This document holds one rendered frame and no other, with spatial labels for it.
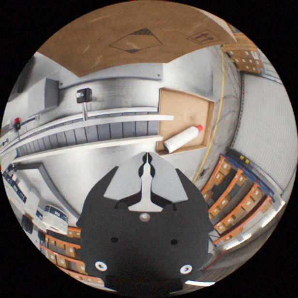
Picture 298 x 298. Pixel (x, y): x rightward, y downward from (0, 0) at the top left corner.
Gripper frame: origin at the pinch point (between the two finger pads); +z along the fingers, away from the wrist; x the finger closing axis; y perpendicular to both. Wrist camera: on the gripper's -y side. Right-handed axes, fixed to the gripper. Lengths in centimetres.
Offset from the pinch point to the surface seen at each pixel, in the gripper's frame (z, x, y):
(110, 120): 7.0, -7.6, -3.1
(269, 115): 108, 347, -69
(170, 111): 26.3, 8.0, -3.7
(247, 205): 23, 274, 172
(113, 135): 14.7, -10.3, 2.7
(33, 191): -8, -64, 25
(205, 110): 33.8, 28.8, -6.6
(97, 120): 6.0, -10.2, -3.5
